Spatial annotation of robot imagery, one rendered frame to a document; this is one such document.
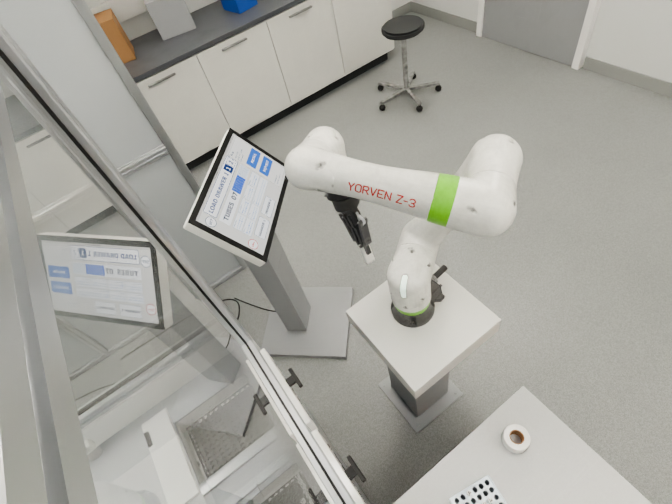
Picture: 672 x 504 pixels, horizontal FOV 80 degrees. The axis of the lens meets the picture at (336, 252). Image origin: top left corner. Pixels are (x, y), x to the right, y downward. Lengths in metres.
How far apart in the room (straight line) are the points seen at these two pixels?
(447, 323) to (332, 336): 1.05
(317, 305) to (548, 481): 1.53
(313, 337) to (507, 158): 1.63
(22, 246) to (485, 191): 0.81
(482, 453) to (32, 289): 1.26
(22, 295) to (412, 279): 1.07
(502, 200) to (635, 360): 1.67
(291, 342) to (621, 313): 1.76
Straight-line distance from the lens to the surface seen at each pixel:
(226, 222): 1.49
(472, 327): 1.40
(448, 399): 2.17
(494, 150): 1.01
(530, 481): 1.36
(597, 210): 2.99
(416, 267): 1.22
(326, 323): 2.37
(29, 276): 0.22
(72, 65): 2.01
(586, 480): 1.40
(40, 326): 0.19
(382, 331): 1.40
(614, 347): 2.46
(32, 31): 1.98
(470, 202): 0.89
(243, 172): 1.66
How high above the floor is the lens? 2.08
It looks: 51 degrees down
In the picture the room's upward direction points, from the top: 17 degrees counter-clockwise
